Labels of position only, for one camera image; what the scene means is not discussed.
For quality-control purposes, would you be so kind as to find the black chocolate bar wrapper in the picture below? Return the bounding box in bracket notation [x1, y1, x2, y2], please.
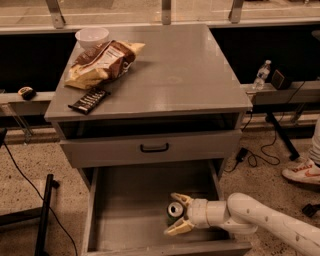
[69, 88, 110, 115]

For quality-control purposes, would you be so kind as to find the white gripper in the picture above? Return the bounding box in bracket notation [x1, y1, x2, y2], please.
[164, 192, 230, 236]

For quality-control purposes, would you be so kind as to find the open grey lower drawer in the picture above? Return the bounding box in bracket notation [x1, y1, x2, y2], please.
[81, 160, 251, 256]

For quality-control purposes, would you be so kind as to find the closed grey upper drawer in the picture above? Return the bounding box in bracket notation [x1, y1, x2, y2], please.
[60, 130, 242, 168]

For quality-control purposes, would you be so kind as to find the white orange sneaker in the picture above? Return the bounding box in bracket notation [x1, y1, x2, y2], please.
[282, 159, 320, 185]

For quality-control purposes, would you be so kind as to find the black power adapter with cable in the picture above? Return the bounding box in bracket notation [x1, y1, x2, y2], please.
[224, 82, 305, 173]

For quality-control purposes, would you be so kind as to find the clear water bottle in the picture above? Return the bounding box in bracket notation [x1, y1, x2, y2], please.
[253, 60, 271, 90]

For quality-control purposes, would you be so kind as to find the black cable left floor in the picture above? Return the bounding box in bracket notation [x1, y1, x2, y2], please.
[1, 141, 79, 256]

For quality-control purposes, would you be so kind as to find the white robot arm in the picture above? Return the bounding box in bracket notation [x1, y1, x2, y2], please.
[164, 193, 320, 256]

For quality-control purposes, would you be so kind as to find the yellow black tape measure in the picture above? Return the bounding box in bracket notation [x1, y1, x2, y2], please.
[18, 86, 36, 100]

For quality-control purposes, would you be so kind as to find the grey drawer cabinet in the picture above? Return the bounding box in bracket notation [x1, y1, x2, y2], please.
[44, 23, 253, 181]

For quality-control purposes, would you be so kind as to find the green soda can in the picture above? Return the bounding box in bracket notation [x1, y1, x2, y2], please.
[167, 202, 184, 225]

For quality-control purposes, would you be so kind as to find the white bowl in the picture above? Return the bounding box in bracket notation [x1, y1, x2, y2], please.
[75, 27, 109, 49]

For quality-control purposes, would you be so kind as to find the small black box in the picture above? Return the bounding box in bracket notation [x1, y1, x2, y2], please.
[271, 69, 293, 90]

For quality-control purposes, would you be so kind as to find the brown yellow chip bag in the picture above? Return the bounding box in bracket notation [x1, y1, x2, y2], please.
[65, 40, 145, 90]

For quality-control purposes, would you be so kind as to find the black stand leg left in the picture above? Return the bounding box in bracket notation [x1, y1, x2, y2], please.
[34, 174, 59, 256]

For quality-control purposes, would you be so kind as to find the black drawer handle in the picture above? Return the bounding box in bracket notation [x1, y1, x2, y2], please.
[140, 143, 170, 153]

